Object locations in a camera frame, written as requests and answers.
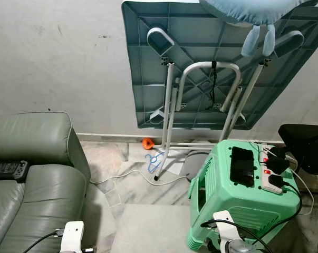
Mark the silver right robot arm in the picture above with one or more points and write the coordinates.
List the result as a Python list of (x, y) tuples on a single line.
[(238, 247)]

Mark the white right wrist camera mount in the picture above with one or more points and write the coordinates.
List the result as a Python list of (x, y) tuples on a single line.
[(222, 219)]

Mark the small orange plastic object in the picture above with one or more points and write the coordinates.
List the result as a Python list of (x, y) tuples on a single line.
[(147, 143)]

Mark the white metal table leg frame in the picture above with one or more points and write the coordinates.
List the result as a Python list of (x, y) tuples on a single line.
[(222, 63)]

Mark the black chair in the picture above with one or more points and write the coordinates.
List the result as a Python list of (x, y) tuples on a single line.
[(306, 142)]

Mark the black plug adapter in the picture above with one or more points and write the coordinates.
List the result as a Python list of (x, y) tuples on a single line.
[(277, 164), (276, 182)]

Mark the teal plastic folding table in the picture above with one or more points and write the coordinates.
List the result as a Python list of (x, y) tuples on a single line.
[(143, 79)]

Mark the white power strip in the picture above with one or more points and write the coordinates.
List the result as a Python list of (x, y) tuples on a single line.
[(263, 182)]

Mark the black battery charger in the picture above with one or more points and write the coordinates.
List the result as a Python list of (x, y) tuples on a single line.
[(242, 166)]

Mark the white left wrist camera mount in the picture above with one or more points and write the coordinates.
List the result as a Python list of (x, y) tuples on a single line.
[(73, 234)]

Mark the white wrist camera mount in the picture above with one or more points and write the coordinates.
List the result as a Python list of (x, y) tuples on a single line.
[(222, 219), (73, 234)]

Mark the green leather sofa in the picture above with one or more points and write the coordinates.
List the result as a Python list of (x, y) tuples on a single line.
[(42, 200)]

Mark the blue clothes hanger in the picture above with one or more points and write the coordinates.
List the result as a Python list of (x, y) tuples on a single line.
[(149, 163)]

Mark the mint green plastic stool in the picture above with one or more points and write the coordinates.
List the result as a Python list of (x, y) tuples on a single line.
[(227, 211)]

